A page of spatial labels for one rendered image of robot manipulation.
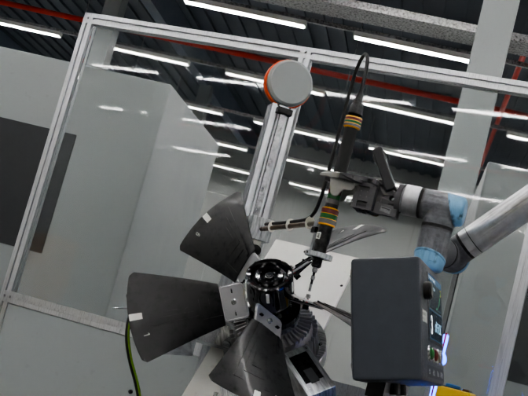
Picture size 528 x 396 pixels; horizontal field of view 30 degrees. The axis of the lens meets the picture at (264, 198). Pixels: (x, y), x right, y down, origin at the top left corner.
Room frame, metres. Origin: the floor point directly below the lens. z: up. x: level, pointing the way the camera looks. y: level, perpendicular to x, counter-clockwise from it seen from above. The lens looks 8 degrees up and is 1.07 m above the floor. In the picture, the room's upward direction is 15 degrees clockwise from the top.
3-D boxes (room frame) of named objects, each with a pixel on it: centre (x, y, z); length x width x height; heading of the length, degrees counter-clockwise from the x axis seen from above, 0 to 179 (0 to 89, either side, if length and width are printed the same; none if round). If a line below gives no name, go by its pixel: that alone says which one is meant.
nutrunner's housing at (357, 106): (2.43, -0.17, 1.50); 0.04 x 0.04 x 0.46
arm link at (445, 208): (2.34, -0.42, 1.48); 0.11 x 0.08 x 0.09; 70
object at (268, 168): (3.08, 0.01, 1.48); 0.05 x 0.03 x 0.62; 105
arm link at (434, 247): (2.35, -0.43, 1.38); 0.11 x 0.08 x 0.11; 148
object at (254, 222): (3.03, 0.00, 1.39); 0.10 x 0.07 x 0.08; 15
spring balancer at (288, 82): (3.12, 0.02, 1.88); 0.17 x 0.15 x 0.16; 70
